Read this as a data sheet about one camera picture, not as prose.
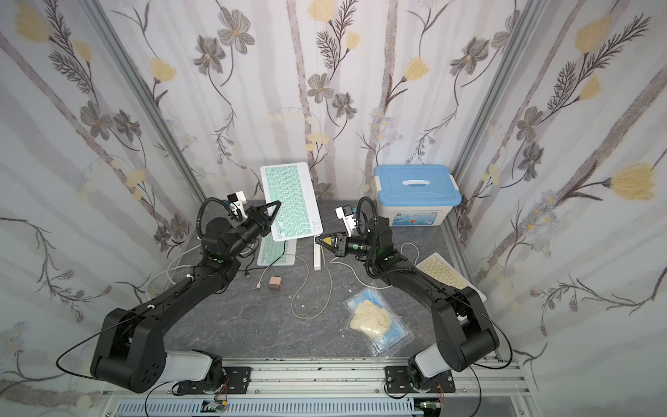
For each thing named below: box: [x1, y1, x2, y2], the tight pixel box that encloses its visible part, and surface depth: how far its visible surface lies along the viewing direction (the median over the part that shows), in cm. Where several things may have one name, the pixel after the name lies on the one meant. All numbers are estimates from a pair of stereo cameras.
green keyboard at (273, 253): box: [257, 231, 298, 266], surface depth 103 cm
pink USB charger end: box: [267, 276, 283, 291], surface depth 95 cm
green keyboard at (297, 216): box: [260, 161, 324, 243], surface depth 78 cm
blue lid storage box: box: [374, 164, 463, 227], surface depth 106 cm
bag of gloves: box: [342, 287, 417, 361], surface depth 84 cm
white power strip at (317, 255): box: [313, 236, 322, 272], surface depth 100 cm
